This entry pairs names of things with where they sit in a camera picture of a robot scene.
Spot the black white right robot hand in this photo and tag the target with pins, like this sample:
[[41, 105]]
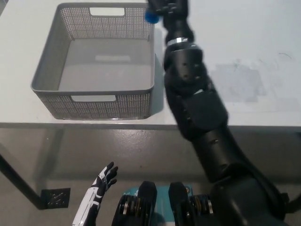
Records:
[[176, 21]]

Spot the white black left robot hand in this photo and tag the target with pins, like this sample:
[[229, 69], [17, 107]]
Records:
[[100, 188]]

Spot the white shampoo tube blue cap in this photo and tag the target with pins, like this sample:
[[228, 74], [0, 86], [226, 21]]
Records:
[[151, 17]]

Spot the black table foot plate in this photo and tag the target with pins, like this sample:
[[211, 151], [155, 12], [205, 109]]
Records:
[[56, 199]]

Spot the black robot leg units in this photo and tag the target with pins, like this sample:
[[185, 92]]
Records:
[[160, 207]]

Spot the black metal table leg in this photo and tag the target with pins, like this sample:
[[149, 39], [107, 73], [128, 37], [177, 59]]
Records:
[[21, 182], [295, 199]]

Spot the grey perforated plastic basket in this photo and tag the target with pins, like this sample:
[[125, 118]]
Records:
[[101, 68]]

